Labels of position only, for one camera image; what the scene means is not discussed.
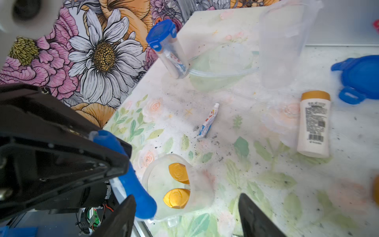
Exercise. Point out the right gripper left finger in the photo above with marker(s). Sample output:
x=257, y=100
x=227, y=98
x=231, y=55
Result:
x=120, y=222

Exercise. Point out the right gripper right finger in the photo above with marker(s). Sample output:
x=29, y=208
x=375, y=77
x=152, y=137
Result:
x=254, y=222

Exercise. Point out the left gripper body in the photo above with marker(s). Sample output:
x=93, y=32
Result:
x=48, y=161

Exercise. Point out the blue toothbrush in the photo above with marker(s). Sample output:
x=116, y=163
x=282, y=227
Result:
x=128, y=184

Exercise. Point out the white bottle teal label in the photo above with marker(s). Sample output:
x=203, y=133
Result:
x=177, y=198

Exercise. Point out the white bottle barcode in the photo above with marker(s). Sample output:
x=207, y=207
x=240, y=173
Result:
x=179, y=173

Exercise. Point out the blue lid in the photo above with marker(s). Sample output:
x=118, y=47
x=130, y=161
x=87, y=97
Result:
x=159, y=33
x=360, y=79

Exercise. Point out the small toothpaste tube left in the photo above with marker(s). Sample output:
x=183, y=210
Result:
x=208, y=122

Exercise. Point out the white bottle back label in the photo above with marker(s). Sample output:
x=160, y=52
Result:
x=313, y=139

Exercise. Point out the white bottle lying sideways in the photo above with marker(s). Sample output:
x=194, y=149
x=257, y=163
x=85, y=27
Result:
x=375, y=190

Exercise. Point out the clear plastic cup back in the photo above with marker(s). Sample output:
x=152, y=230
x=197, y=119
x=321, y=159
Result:
x=284, y=28

